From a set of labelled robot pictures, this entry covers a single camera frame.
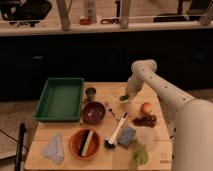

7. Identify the black pole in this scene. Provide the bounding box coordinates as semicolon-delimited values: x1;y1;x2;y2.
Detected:
14;123;26;171

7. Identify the metal fork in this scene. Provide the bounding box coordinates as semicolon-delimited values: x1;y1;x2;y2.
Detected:
105;104;119;122

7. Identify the red object on shelf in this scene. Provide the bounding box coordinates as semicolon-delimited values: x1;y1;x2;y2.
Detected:
79;16;91;25

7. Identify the green plastic tray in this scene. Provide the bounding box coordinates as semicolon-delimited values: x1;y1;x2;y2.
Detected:
34;78;84;122

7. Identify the green pepper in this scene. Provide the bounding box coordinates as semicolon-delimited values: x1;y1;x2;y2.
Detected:
119;95;129;101

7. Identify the clear plastic lid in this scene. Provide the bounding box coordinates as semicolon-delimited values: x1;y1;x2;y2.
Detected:
136;127;157;151

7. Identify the red grapes bunch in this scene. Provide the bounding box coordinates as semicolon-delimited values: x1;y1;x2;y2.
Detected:
133;115;157;128

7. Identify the light blue cloth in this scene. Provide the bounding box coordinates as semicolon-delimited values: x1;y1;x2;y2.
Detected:
42;133;64;164

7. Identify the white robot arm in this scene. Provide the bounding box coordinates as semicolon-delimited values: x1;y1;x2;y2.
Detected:
126;59;213;171

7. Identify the dark red bowl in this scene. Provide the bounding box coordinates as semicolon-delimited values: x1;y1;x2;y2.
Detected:
82;102;106;125

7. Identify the small metal cup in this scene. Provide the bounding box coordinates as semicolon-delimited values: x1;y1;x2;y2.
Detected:
85;87;96;102

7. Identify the orange plate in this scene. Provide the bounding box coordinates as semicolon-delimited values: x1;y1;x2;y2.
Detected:
69;129;100;160

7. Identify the blue sponge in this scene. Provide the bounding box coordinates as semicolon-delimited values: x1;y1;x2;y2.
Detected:
118;126;136;148

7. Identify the black office chair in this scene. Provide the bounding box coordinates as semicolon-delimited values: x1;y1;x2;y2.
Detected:
0;0;52;27

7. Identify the black and cream block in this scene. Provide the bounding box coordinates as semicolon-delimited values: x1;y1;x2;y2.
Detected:
78;130;93;156

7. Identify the black and white brush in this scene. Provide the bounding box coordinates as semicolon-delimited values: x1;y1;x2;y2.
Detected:
104;113;128;149

